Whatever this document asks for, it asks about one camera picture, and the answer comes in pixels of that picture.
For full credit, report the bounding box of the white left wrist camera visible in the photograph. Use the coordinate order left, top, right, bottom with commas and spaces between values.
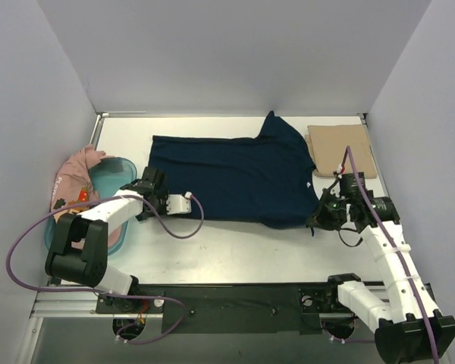
166, 191, 193, 215

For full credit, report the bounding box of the folded tan t-shirt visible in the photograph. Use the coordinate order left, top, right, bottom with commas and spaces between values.
305, 124, 378, 179

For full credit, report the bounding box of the aluminium front rail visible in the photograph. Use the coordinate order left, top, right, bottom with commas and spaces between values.
33, 283, 347, 317

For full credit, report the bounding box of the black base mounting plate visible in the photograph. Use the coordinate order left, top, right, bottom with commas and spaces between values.
96, 283, 356, 334

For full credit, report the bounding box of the pink graphic t-shirt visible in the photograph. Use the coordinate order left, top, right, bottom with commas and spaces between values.
49, 143, 118, 246

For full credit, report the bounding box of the navy blue t-shirt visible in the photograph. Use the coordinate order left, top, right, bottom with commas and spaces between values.
148, 112, 319, 229

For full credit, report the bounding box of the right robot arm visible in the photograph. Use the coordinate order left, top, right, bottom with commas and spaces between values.
306, 172, 455, 363

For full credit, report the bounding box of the teal plastic basket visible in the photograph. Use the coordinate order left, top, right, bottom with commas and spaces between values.
44, 157, 137, 255

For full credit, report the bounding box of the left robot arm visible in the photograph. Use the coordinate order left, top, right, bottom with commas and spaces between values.
45, 167, 168, 312

